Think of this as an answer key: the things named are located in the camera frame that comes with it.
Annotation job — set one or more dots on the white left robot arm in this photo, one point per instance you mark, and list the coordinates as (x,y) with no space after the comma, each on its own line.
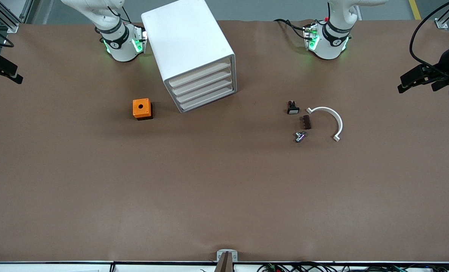
(328,43)

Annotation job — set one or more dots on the white drawer cabinet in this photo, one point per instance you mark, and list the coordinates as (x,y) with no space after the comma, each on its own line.
(186,37)

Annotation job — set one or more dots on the silver mount bracket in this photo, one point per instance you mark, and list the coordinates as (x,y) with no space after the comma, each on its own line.
(220,255)

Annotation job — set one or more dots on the orange black button enclosure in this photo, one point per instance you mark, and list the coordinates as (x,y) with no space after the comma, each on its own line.
(140,107)

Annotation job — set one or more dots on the dark brown cylinder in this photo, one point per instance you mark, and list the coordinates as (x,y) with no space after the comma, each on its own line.
(306,122)

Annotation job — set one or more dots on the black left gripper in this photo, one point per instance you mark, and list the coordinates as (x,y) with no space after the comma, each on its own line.
(445,62)

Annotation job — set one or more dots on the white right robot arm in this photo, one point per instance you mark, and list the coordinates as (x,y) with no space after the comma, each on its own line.
(120,45)

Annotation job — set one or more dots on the small black push switch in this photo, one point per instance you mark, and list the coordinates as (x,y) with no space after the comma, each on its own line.
(293,109)

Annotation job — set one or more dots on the white table edge rail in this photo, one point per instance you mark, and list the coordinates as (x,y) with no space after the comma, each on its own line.
(39,267)

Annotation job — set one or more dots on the brown table mat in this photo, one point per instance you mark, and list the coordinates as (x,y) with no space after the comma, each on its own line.
(96,189)

